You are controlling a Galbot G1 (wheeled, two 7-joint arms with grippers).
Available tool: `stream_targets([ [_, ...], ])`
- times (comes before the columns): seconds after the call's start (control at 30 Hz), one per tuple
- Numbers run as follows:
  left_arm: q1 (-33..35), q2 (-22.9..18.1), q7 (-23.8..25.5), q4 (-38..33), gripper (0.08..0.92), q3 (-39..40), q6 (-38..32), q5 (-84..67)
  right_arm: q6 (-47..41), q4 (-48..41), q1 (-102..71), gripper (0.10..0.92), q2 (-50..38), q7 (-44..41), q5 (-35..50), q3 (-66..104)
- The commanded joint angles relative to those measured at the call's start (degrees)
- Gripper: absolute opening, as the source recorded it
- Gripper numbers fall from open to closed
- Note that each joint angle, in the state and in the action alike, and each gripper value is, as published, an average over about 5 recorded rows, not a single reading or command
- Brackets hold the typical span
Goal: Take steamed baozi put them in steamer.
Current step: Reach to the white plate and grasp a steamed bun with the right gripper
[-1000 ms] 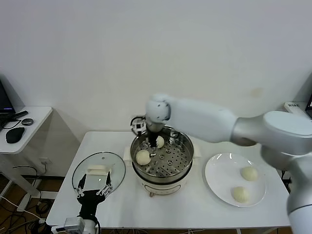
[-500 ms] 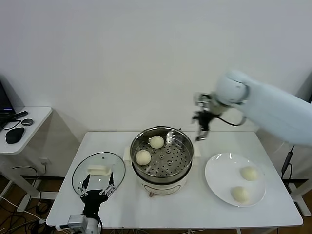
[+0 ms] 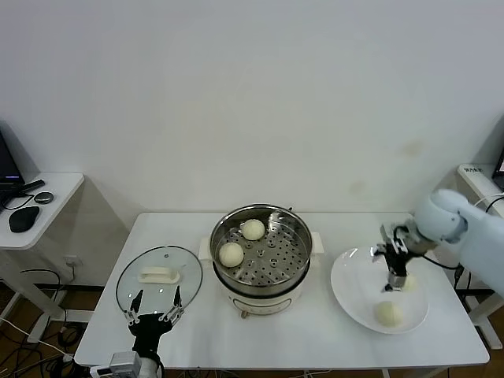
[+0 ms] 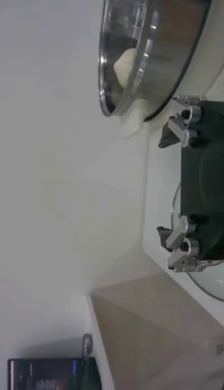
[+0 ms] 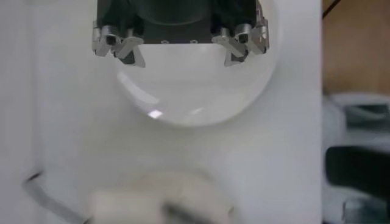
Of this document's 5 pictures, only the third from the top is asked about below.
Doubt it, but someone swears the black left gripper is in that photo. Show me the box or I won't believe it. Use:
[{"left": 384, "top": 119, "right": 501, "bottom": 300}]
[{"left": 124, "top": 285, "right": 185, "bottom": 355}]

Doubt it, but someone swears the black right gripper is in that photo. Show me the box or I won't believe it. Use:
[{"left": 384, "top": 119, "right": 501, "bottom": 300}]
[{"left": 372, "top": 242, "right": 414, "bottom": 293}]

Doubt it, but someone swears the glass lid with cream handle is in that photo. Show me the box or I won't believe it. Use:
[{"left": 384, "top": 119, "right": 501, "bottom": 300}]
[{"left": 116, "top": 245, "right": 205, "bottom": 322}]

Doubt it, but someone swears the steel steamer pot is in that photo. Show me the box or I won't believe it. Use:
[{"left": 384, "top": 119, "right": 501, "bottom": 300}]
[{"left": 198, "top": 206, "right": 326, "bottom": 319}]

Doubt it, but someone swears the white round plate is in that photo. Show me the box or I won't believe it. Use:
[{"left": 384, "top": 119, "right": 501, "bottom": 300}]
[{"left": 330, "top": 246, "right": 431, "bottom": 335}]

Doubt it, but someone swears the white work table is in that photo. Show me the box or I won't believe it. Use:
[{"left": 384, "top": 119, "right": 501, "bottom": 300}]
[{"left": 74, "top": 212, "right": 491, "bottom": 371}]

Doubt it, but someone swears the white side table with label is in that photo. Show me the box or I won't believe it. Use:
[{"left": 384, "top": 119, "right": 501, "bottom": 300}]
[{"left": 456, "top": 164, "right": 504, "bottom": 351}]

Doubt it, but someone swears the white side table with laptop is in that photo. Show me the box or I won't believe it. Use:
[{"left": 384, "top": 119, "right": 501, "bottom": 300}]
[{"left": 0, "top": 172, "right": 87, "bottom": 343}]

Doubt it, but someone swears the black computer mouse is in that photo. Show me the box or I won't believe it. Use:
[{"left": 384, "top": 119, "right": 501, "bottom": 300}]
[{"left": 9, "top": 205, "right": 42, "bottom": 232}]

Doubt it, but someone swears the black bar-shaped device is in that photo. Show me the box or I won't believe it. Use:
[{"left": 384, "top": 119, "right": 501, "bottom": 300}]
[{"left": 18, "top": 178, "right": 47, "bottom": 194}]

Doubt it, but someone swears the black laptop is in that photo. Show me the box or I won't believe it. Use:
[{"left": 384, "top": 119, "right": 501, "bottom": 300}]
[{"left": 0, "top": 128, "right": 27, "bottom": 209}]

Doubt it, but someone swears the black floor cable bundle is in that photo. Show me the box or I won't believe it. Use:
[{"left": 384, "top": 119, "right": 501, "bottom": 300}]
[{"left": 39, "top": 314, "right": 84, "bottom": 378}]

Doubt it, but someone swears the white hanging cable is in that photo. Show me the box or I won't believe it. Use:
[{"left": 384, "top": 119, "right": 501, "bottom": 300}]
[{"left": 472, "top": 195, "right": 504, "bottom": 208}]

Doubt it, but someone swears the black looped floor cable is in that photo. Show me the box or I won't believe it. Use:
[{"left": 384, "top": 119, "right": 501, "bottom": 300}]
[{"left": 19, "top": 269, "right": 66, "bottom": 301}]

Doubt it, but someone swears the white floor cable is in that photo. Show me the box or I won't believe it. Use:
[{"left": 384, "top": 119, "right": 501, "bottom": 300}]
[{"left": 0, "top": 317, "right": 76, "bottom": 361}]

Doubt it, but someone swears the black looped desk cable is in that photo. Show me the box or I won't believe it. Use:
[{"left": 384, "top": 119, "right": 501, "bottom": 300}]
[{"left": 2, "top": 191, "right": 37, "bottom": 209}]

